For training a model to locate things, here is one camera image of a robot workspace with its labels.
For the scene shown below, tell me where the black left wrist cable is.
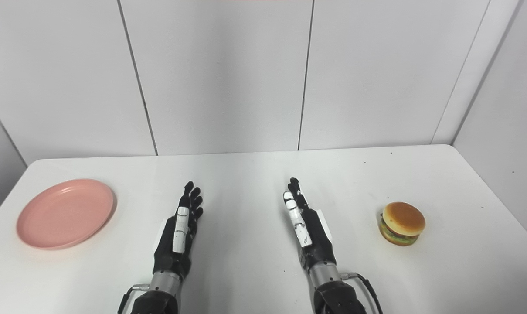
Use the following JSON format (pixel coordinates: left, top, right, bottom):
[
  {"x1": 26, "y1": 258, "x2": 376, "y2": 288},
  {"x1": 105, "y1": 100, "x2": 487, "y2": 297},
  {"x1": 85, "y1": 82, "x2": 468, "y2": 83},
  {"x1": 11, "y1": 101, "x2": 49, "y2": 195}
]
[{"x1": 117, "y1": 283, "x2": 150, "y2": 314}]

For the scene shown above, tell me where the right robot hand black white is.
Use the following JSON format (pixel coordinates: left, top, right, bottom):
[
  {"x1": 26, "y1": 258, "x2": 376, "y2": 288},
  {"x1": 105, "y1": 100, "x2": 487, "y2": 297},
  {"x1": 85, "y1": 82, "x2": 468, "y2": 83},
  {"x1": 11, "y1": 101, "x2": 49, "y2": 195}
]
[{"x1": 283, "y1": 177, "x2": 337, "y2": 273}]

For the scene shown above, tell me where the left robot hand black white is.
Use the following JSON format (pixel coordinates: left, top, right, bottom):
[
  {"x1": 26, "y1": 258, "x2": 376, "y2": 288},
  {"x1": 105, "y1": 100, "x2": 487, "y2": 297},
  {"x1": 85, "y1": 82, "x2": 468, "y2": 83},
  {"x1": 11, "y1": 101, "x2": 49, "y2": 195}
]
[{"x1": 153, "y1": 181, "x2": 204, "y2": 281}]

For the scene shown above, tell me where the toy hamburger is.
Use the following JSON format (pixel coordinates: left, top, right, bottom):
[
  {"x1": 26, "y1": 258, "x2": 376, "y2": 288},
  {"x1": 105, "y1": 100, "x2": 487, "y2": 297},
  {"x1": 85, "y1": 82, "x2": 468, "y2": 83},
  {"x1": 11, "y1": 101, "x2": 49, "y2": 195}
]
[{"x1": 379, "y1": 201, "x2": 426, "y2": 247}]

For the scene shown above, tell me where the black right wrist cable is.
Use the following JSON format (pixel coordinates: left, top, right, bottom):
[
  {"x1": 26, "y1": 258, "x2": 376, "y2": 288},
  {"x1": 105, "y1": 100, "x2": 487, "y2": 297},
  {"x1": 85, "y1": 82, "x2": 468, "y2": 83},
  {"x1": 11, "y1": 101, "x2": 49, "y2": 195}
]
[{"x1": 340, "y1": 273, "x2": 384, "y2": 314}]

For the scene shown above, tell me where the pink plate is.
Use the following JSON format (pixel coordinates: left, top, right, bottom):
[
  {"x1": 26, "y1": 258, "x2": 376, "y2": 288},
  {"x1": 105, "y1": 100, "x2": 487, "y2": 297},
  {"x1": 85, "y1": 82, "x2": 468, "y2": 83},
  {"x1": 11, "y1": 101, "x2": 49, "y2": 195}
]
[{"x1": 16, "y1": 178, "x2": 115, "y2": 250}]

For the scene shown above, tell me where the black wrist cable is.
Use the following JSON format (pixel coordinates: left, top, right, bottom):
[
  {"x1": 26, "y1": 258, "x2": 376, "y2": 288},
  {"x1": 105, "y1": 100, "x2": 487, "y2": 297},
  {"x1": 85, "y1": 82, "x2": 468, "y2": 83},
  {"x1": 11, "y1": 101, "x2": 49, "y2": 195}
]
[
  {"x1": 117, "y1": 283, "x2": 150, "y2": 314},
  {"x1": 340, "y1": 273, "x2": 384, "y2": 314}
]

